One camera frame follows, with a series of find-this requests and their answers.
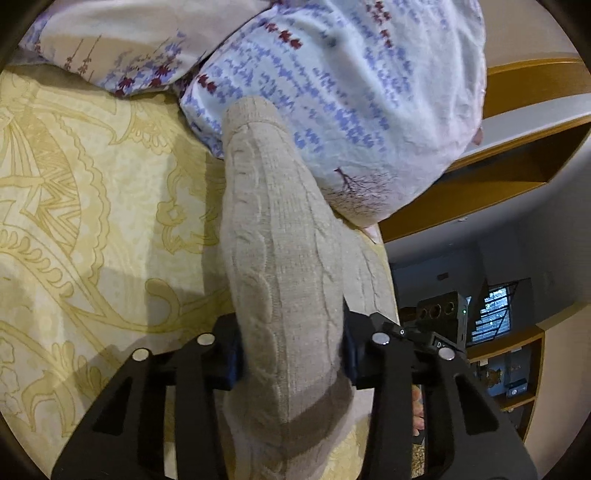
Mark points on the lavender-print pillow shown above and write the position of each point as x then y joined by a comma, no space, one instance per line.
138,41

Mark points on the wooden headboard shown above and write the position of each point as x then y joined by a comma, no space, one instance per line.
508,180

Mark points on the pale yellow patterned bed sheet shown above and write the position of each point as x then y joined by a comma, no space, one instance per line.
92,207

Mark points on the wooden wall shelf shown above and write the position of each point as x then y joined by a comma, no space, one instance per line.
512,369

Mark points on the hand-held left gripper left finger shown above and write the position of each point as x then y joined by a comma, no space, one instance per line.
234,364

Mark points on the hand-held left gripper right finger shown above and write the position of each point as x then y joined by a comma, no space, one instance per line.
352,356

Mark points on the white tree-print pillow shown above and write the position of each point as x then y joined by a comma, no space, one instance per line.
351,92

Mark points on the barred window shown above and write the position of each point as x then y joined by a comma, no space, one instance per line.
501,309

